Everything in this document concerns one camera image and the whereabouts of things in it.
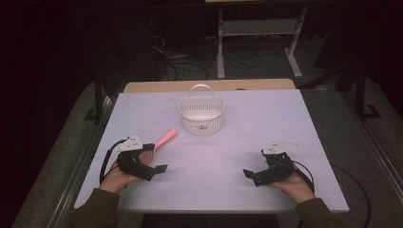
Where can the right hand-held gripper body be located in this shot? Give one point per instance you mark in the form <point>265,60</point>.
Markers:
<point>277,167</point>

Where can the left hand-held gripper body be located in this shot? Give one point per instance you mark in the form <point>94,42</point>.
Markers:
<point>131,163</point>

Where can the white metal desk frame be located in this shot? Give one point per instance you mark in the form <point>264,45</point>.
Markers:
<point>253,28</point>

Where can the pink hair brush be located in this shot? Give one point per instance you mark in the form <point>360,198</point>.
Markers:
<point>164,139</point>

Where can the white board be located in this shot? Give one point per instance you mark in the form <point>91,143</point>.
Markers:
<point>221,158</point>

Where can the white plastic basket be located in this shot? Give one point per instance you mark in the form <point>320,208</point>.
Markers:
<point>201,117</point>

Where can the person's left hand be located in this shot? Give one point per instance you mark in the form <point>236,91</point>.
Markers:
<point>115,180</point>

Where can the person's right hand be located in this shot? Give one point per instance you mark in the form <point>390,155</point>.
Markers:
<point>294,188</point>

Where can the black metal stand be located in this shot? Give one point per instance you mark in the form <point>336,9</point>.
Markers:
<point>98,104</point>
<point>361,101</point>

